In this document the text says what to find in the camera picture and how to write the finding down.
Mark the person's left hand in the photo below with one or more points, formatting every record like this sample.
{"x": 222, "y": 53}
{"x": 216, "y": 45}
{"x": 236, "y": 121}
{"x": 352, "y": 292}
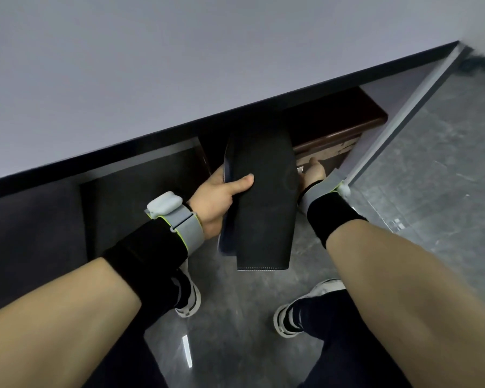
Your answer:
{"x": 210, "y": 206}

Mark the person's right hand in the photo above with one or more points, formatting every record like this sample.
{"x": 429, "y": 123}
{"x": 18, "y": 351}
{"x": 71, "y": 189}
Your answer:
{"x": 313, "y": 175}

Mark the person's right fingers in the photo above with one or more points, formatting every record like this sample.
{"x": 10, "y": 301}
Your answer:
{"x": 313, "y": 163}

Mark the person's left thumb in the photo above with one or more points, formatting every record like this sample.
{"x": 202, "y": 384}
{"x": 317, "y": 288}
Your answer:
{"x": 240, "y": 183}

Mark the black mat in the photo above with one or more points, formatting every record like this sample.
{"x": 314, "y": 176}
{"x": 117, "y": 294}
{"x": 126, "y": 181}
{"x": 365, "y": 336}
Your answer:
{"x": 262, "y": 197}

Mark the person's left forearm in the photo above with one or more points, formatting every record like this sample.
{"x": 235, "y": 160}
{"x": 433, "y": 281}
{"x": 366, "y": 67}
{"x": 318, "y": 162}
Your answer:
{"x": 60, "y": 319}

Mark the person's right forearm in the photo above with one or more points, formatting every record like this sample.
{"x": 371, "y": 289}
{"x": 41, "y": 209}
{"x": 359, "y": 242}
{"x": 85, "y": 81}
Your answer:
{"x": 408, "y": 294}

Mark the grey wristband with white tracker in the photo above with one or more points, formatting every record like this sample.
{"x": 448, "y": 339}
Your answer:
{"x": 186, "y": 226}
{"x": 321, "y": 189}

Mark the brown wooden drawer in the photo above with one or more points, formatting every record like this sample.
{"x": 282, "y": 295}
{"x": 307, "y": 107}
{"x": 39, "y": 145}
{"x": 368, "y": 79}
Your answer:
{"x": 339, "y": 121}

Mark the black wrist sleeve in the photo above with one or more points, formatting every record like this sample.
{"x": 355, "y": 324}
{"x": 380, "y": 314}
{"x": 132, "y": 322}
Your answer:
{"x": 145, "y": 262}
{"x": 335, "y": 214}

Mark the dark under-desk cabinet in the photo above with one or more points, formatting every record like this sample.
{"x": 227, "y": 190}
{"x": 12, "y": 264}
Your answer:
{"x": 137, "y": 177}

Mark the small white floor sticker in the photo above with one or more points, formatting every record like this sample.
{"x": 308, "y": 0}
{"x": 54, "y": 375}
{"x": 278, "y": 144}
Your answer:
{"x": 397, "y": 225}

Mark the grey desk leg panel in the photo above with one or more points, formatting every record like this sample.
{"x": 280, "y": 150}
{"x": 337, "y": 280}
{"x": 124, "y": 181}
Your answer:
{"x": 408, "y": 113}

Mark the white and black shoe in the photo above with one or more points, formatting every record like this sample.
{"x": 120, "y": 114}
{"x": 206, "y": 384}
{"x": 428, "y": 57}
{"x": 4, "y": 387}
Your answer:
{"x": 287, "y": 319}
{"x": 188, "y": 297}

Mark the dark trousers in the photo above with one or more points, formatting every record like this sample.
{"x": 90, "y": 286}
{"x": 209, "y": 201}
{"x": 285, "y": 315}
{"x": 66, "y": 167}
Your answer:
{"x": 339, "y": 343}

